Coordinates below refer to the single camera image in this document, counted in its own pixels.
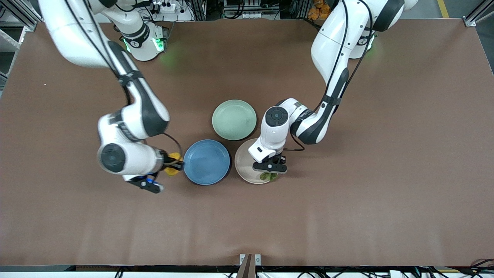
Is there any yellow lemon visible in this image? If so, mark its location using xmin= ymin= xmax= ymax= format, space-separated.
xmin=165 ymin=152 xmax=184 ymax=177

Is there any beige round plate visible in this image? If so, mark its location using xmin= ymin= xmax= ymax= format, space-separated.
xmin=234 ymin=138 xmax=285 ymax=185

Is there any blue round plate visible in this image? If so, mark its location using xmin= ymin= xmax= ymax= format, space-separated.
xmin=183 ymin=139 xmax=232 ymax=186

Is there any green round plate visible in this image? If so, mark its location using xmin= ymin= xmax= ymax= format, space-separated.
xmin=211 ymin=99 xmax=257 ymax=141

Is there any white power strip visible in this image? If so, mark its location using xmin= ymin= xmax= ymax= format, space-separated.
xmin=151 ymin=0 xmax=177 ymax=13

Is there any grey equipment rack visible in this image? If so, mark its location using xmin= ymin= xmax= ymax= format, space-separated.
xmin=223 ymin=0 xmax=281 ymax=20

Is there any pile of orange packets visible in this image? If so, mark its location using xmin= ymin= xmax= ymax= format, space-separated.
xmin=308 ymin=0 xmax=329 ymax=20

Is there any metal table edge bracket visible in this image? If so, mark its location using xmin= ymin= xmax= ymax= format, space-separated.
xmin=239 ymin=254 xmax=262 ymax=278

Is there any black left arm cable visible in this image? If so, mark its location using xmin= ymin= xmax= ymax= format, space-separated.
xmin=284 ymin=0 xmax=374 ymax=152

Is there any aluminium frame profile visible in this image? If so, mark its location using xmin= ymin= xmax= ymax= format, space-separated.
xmin=463 ymin=0 xmax=494 ymax=27

